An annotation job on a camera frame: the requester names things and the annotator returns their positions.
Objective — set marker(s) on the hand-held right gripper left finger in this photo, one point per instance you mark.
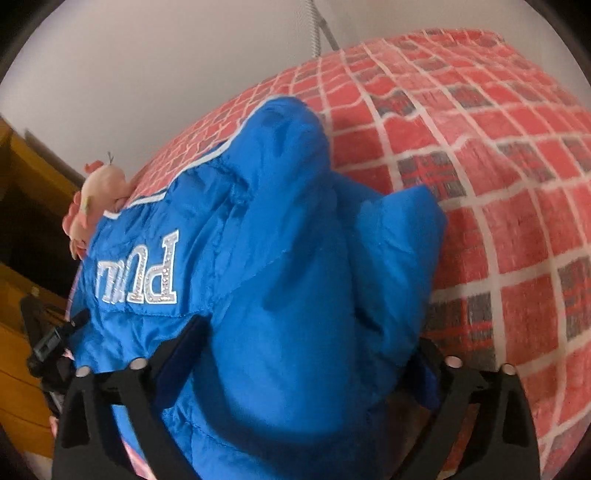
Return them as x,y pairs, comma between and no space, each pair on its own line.
184,353

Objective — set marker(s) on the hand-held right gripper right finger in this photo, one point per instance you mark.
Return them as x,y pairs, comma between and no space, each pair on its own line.
427,385

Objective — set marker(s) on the wooden cabinet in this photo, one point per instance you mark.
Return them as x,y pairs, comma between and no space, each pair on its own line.
18,392

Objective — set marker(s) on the bed with red plaid sheet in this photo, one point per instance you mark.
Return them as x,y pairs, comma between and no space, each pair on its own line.
508,207

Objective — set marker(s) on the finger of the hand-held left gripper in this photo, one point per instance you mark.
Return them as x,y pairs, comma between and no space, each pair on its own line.
81,319

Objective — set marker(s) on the pink plush toy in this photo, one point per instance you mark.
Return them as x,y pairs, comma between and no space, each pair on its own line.
106,184

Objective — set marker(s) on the blue puffer jacket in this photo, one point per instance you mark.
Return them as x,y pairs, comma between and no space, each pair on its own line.
277,277

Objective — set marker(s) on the wooden door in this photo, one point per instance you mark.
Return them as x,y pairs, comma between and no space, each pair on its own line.
18,152

